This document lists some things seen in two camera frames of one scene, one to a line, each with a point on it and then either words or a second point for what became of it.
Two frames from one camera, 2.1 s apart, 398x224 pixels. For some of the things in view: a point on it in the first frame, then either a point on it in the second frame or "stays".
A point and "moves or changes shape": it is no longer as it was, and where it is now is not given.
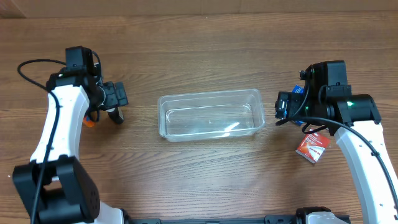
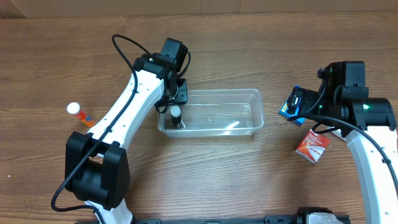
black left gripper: [115, 101] to [180, 94]
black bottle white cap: [115, 114] moves or changes shape
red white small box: [312, 146] stays
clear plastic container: [210, 115] stays
